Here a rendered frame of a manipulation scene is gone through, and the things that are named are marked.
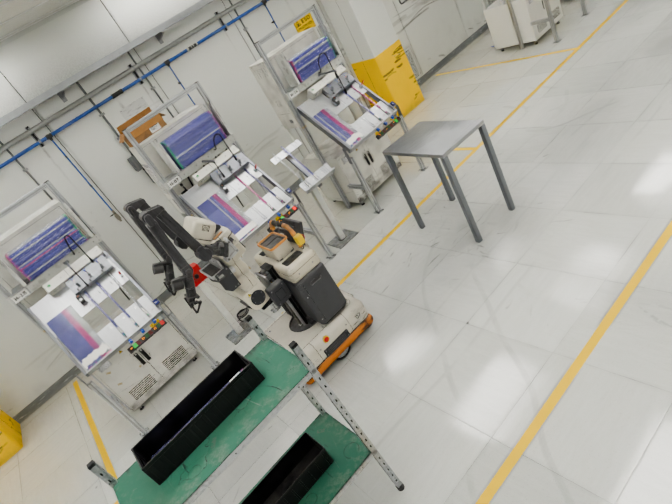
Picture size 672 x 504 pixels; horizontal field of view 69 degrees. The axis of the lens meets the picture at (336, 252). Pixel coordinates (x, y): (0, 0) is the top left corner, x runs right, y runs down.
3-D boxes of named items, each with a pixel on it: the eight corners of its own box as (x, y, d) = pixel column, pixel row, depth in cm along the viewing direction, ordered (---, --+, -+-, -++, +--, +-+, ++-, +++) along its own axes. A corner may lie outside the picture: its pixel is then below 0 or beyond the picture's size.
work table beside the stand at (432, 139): (479, 243, 378) (442, 155, 340) (419, 228, 436) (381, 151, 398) (515, 207, 391) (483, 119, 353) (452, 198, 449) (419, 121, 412)
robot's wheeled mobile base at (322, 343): (330, 299, 409) (315, 277, 397) (377, 321, 357) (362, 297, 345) (270, 357, 386) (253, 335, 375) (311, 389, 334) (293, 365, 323)
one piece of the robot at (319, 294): (318, 295, 396) (263, 214, 357) (358, 314, 352) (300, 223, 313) (288, 324, 385) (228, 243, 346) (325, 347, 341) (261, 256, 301)
